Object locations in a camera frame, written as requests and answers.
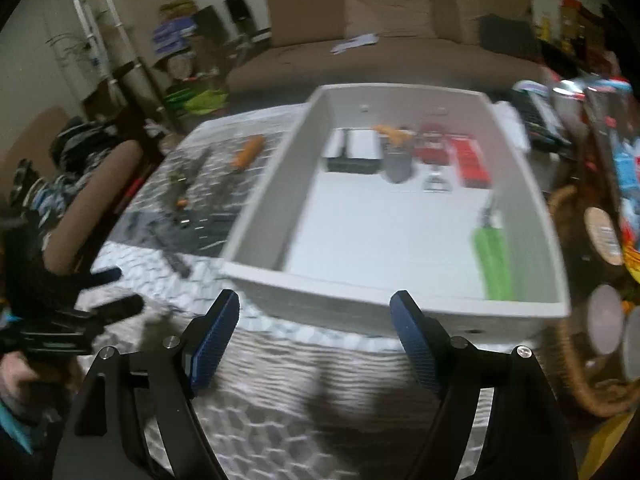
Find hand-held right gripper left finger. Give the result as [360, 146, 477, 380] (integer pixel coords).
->
[52, 288, 241, 480]

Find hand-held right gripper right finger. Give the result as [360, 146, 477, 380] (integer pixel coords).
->
[389, 290, 578, 480]

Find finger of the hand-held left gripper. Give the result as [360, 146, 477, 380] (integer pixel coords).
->
[70, 267, 124, 294]
[92, 294, 146, 322]

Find white rectangular container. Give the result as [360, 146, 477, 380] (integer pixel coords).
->
[220, 82, 572, 339]

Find green handled kitchen tool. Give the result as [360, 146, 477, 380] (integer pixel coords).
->
[470, 200, 516, 302]

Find silver tower shaped bottle opener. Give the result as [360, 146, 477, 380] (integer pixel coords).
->
[424, 167, 453, 194]

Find brown armchair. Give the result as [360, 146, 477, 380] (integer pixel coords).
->
[0, 105, 147, 277]

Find grey patterned blanket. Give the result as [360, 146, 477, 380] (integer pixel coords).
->
[75, 105, 546, 480]

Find pile of clothes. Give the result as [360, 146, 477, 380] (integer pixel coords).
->
[10, 115, 126, 221]

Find wicker basket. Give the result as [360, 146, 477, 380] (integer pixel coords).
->
[547, 185, 640, 418]

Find grey metal cup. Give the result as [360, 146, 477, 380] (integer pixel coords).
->
[382, 142, 416, 183]

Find jar with grey lid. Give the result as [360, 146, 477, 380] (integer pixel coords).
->
[587, 285, 626, 356]

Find red flat box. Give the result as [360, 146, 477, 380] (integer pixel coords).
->
[450, 135, 493, 188]

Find bright green bag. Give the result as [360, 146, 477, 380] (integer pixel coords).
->
[165, 85, 228, 118]

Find red utensil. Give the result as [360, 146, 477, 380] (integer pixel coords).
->
[417, 122, 453, 166]

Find white and black box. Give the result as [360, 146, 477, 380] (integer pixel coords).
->
[322, 127, 386, 176]

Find jar with printed lid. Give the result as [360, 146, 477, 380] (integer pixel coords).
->
[582, 207, 626, 266]

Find stack of blue boxes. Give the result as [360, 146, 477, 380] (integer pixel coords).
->
[152, 17, 196, 56]

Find white floor stand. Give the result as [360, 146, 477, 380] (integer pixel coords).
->
[62, 0, 166, 111]

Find colourful printed box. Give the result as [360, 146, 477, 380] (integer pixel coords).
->
[582, 77, 640, 271]

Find brown sofa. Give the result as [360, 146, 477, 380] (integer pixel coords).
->
[225, 0, 551, 97]

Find white papers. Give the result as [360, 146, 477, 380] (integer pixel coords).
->
[330, 32, 381, 56]

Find dark grey cushion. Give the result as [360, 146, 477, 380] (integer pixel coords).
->
[477, 15, 540, 61]

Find beige sofa cushion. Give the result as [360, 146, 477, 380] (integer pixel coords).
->
[342, 0, 441, 41]

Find pile of packaged goods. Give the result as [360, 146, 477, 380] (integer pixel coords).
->
[535, 0, 623, 78]

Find wooden handled knife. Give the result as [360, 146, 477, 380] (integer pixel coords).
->
[210, 135, 266, 196]

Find orange handled utensil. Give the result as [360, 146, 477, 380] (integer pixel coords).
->
[372, 125, 416, 146]

